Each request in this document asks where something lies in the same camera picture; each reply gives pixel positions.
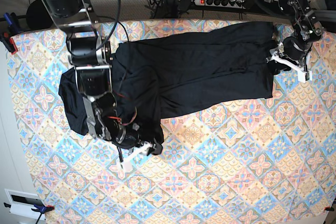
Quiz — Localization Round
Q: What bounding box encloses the white floor outlet box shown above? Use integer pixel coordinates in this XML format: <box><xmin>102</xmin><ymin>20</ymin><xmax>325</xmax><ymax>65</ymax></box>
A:
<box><xmin>5</xmin><ymin>189</ymin><xmax>42</xmax><ymax>220</ymax></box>

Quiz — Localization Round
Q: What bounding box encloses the red black clamp left edge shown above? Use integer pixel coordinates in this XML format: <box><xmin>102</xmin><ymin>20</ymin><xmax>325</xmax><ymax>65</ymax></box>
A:
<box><xmin>0</xmin><ymin>32</ymin><xmax>18</xmax><ymax>55</ymax></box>

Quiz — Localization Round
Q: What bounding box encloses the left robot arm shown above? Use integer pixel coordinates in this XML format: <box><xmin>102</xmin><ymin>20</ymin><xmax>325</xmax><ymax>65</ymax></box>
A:
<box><xmin>266</xmin><ymin>0</ymin><xmax>324</xmax><ymax>83</ymax></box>

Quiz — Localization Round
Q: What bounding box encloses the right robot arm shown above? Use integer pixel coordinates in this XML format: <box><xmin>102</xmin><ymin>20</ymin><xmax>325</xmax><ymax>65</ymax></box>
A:
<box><xmin>41</xmin><ymin>0</ymin><xmax>163</xmax><ymax>168</ymax></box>

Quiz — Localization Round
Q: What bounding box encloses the white power strip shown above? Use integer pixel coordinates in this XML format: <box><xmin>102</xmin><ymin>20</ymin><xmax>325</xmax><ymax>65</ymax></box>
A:
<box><xmin>194</xmin><ymin>0</ymin><xmax>245</xmax><ymax>9</ymax></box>

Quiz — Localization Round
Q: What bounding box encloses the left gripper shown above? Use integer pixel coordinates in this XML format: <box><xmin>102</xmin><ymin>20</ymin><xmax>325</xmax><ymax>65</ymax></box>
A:
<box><xmin>267</xmin><ymin>36</ymin><xmax>312</xmax><ymax>75</ymax></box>

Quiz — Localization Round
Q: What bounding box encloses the blue clamp upper left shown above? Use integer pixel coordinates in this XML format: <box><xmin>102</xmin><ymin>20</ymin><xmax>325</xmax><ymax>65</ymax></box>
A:
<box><xmin>4</xmin><ymin>13</ymin><xmax>22</xmax><ymax>34</ymax></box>

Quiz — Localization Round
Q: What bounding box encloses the patterned tablecloth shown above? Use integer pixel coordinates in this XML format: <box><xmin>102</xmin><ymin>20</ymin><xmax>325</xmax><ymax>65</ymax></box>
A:
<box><xmin>6</xmin><ymin>29</ymin><xmax>335</xmax><ymax>223</ymax></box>

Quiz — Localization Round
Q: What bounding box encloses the black round stool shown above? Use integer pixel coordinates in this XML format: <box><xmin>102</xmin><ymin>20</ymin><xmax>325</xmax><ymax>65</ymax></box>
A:
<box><xmin>26</xmin><ymin>0</ymin><xmax>54</xmax><ymax>30</ymax></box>

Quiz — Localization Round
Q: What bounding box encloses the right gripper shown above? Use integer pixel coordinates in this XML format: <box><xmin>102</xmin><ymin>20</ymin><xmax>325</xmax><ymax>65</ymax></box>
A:
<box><xmin>112</xmin><ymin>123</ymin><xmax>163</xmax><ymax>166</ymax></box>

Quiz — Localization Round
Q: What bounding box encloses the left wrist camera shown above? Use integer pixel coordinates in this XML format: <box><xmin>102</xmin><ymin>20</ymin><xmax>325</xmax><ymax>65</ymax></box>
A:
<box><xmin>297</xmin><ymin>70</ymin><xmax>312</xmax><ymax>83</ymax></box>

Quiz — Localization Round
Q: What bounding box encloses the red clamp lower right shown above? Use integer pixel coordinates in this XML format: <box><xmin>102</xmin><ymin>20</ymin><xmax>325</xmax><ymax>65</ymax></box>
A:
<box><xmin>324</xmin><ymin>206</ymin><xmax>335</xmax><ymax>211</ymax></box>

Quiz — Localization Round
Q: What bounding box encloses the blue clamp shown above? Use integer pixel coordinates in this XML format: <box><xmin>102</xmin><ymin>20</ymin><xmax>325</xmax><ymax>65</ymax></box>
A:
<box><xmin>4</xmin><ymin>13</ymin><xmax>22</xmax><ymax>34</ymax></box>
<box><xmin>4</xmin><ymin>202</ymin><xmax>55</xmax><ymax>223</ymax></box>

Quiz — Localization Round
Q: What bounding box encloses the blue clamp lower left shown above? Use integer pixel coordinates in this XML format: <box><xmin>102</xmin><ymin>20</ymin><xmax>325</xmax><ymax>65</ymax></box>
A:
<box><xmin>4</xmin><ymin>202</ymin><xmax>55</xmax><ymax>223</ymax></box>

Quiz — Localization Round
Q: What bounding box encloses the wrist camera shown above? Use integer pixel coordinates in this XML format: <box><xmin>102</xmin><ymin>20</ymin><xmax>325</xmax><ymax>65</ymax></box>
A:
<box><xmin>297</xmin><ymin>70</ymin><xmax>312</xmax><ymax>83</ymax></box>
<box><xmin>120</xmin><ymin>161</ymin><xmax>133</xmax><ymax>173</ymax></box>

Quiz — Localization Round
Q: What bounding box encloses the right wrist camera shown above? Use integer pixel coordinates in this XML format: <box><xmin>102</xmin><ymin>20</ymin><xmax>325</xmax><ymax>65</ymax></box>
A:
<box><xmin>120</xmin><ymin>161</ymin><xmax>133</xmax><ymax>173</ymax></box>

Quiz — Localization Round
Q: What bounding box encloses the black t-shirt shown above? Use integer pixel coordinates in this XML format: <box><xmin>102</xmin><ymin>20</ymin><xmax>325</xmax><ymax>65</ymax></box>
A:
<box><xmin>58</xmin><ymin>22</ymin><xmax>275</xmax><ymax>143</ymax></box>

